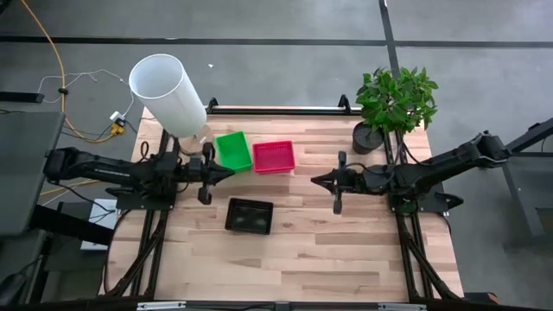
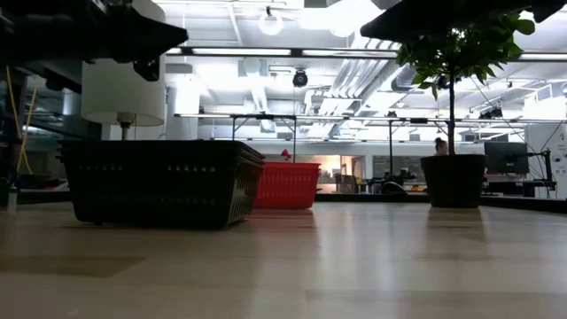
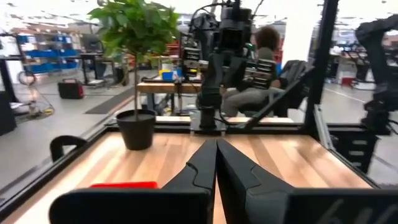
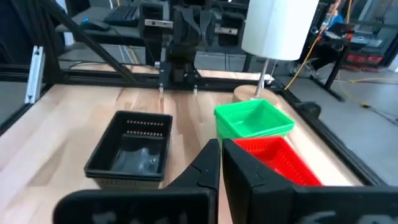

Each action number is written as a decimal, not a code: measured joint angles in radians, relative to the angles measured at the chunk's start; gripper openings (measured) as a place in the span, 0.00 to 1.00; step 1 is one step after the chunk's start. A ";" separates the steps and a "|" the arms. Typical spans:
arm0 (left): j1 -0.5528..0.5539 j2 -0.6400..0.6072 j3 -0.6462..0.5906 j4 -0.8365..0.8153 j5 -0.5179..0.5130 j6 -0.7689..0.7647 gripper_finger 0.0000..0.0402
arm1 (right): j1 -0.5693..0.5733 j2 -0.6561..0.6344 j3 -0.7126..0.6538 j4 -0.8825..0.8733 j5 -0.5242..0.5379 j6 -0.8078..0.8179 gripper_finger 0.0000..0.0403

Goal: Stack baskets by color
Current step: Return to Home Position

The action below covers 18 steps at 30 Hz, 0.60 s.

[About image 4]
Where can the green plastic basket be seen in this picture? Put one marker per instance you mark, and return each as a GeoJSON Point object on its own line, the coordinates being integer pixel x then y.
{"type": "Point", "coordinates": [252, 118]}
{"type": "Point", "coordinates": [225, 137]}

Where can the black clamp knob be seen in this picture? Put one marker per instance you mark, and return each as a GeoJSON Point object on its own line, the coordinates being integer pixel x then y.
{"type": "Point", "coordinates": [309, 110]}

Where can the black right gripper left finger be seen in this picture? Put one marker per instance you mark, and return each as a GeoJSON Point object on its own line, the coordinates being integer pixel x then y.
{"type": "Point", "coordinates": [205, 174]}

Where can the person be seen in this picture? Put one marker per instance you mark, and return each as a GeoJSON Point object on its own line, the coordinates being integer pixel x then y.
{"type": "Point", "coordinates": [331, 46]}

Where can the red plastic basket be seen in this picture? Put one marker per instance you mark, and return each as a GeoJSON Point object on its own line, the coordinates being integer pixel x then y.
{"type": "Point", "coordinates": [280, 158]}

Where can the black side table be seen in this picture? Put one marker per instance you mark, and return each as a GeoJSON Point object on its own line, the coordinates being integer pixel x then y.
{"type": "Point", "coordinates": [339, 62]}

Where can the black aluminium table frame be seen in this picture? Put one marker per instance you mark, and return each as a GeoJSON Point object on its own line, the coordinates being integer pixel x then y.
{"type": "Point", "coordinates": [93, 79]}

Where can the black keyboard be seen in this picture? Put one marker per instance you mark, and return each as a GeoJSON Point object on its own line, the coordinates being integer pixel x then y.
{"type": "Point", "coordinates": [122, 15]}

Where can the white shade table lamp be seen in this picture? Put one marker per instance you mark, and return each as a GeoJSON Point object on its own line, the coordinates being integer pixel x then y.
{"type": "Point", "coordinates": [276, 28]}

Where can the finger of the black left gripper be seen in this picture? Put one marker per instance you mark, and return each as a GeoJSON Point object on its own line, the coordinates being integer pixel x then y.
{"type": "Point", "coordinates": [230, 37]}
{"type": "Point", "coordinates": [155, 31]}

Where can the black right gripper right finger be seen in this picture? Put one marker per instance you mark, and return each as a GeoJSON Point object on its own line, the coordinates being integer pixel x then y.
{"type": "Point", "coordinates": [248, 193]}

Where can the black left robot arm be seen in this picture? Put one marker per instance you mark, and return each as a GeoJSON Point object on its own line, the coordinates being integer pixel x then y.
{"type": "Point", "coordinates": [182, 65]}

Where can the black plastic basket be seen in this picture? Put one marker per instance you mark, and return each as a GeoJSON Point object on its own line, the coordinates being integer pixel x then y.
{"type": "Point", "coordinates": [124, 184]}
{"type": "Point", "coordinates": [136, 155]}

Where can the grey desk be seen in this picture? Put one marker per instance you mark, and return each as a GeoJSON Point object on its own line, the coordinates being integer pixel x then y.
{"type": "Point", "coordinates": [102, 32]}

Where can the black computer mouse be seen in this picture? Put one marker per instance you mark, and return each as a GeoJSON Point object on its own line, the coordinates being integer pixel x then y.
{"type": "Point", "coordinates": [93, 25]}

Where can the silver aluminium bracket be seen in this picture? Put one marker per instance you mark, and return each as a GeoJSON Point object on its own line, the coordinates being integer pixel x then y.
{"type": "Point", "coordinates": [34, 74]}

